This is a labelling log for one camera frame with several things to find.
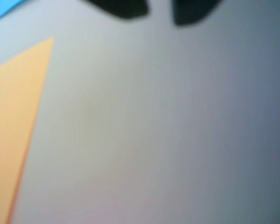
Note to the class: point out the light blue paper square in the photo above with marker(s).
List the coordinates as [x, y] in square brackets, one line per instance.
[0, 8]

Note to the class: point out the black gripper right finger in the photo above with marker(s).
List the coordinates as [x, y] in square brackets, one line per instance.
[191, 10]

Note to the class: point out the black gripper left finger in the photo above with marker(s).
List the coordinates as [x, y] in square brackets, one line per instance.
[123, 8]

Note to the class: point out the orange paper square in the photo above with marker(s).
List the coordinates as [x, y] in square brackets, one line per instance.
[11, 116]

